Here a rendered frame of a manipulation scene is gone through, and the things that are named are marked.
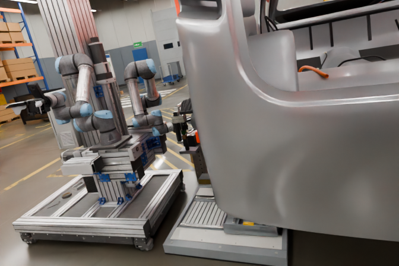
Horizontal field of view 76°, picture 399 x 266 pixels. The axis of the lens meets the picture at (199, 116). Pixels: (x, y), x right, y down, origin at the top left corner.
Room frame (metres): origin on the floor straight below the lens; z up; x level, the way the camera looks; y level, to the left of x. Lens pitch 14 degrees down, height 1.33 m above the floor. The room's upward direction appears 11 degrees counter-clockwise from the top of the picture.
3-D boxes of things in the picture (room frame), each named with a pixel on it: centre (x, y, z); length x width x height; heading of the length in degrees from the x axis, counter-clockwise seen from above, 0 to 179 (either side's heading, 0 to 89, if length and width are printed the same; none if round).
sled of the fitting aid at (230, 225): (1.68, -0.27, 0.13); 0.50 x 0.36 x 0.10; 158
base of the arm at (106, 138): (1.79, 0.67, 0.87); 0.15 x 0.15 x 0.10
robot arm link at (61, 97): (1.53, 0.82, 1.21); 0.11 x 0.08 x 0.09; 176
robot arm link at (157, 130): (1.87, 0.31, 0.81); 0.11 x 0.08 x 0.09; 113
